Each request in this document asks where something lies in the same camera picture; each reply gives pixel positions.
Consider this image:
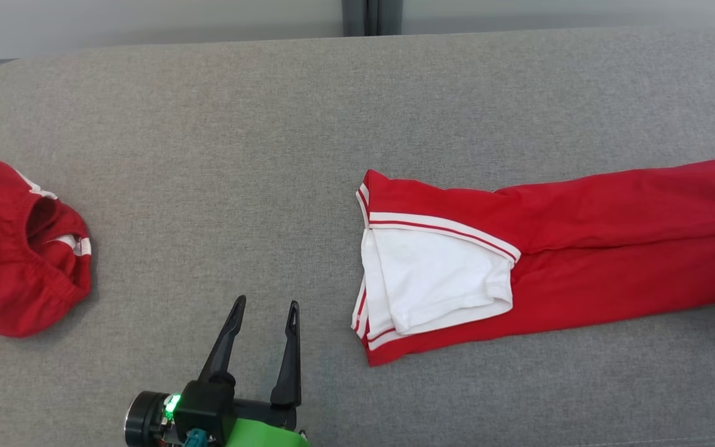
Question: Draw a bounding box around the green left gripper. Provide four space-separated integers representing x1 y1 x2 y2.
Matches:
199 295 310 447

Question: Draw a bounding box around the red white basketball jersey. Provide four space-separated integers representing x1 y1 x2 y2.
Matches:
351 153 715 368

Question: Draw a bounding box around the grey fabric sofa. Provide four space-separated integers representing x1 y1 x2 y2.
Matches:
0 26 715 447

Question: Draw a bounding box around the teal left camera connector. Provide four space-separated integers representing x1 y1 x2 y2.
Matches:
184 427 217 447

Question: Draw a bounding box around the grey partition post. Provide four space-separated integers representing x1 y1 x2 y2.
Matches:
341 0 403 37

